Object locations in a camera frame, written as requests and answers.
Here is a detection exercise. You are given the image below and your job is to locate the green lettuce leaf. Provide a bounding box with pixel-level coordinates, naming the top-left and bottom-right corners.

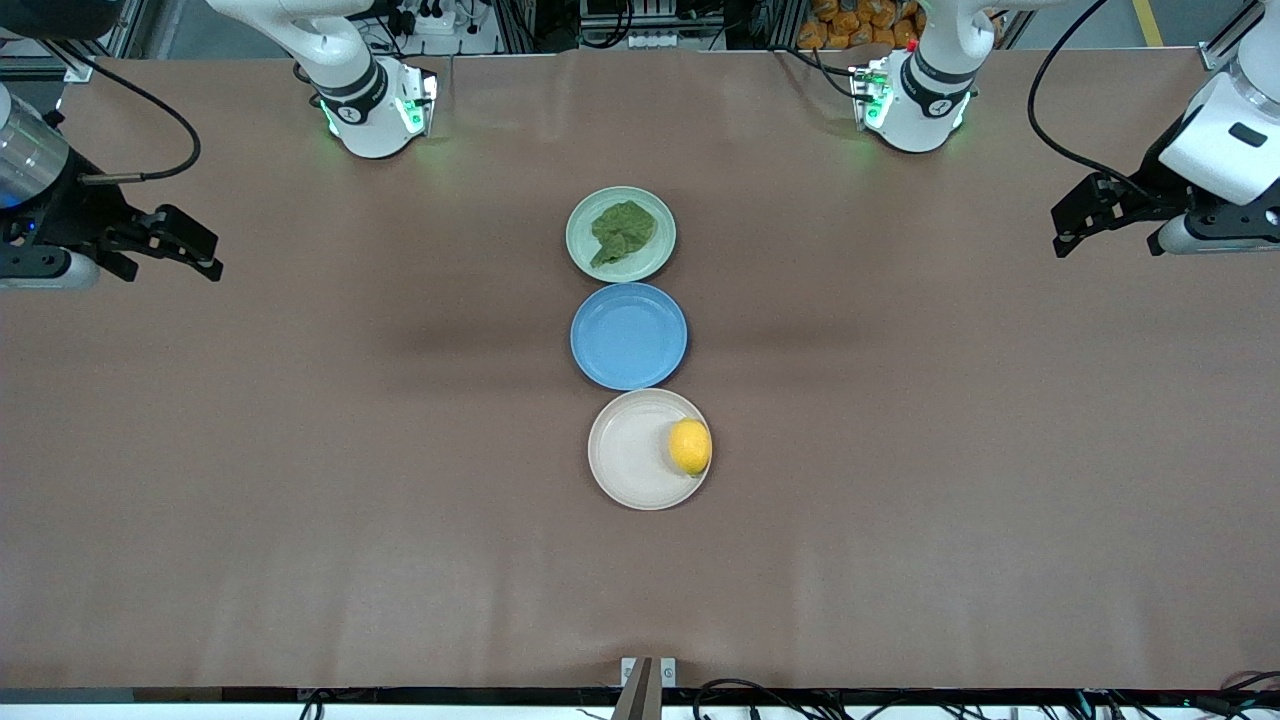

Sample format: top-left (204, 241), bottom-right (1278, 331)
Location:
top-left (590, 200), bottom-right (658, 269)

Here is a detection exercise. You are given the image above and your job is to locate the yellow lemon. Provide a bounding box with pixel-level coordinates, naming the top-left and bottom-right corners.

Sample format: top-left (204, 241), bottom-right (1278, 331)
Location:
top-left (668, 418), bottom-right (713, 477)

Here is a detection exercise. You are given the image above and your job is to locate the bag of orange items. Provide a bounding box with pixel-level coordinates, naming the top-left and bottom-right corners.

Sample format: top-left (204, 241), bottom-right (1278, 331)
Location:
top-left (797, 0), bottom-right (923, 50)

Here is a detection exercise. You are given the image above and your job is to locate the white power strip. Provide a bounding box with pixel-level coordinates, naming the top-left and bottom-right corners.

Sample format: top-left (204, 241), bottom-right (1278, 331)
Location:
top-left (398, 4), bottom-right (458, 37)

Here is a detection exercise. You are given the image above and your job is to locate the pale green plate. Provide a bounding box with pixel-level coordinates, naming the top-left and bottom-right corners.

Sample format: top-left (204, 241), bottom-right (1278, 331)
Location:
top-left (566, 187), bottom-right (677, 284)

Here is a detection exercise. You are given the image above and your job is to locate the blue plate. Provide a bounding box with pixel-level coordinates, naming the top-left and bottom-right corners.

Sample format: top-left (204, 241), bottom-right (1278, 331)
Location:
top-left (570, 282), bottom-right (689, 391)

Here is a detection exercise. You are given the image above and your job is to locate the beige plate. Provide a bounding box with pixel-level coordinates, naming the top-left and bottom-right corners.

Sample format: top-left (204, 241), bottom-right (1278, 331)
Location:
top-left (588, 388), bottom-right (712, 512)

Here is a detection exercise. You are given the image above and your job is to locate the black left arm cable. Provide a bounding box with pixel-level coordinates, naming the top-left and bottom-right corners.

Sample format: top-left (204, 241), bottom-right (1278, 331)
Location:
top-left (1027, 0), bottom-right (1166, 199)

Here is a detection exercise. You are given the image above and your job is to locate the aluminium frame profile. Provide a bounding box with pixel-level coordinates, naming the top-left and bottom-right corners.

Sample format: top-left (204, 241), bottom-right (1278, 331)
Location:
top-left (1198, 0), bottom-right (1269, 72)

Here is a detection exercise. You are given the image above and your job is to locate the grey table edge bracket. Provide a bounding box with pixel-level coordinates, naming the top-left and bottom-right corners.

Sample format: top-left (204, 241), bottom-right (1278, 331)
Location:
top-left (611, 656), bottom-right (678, 720)

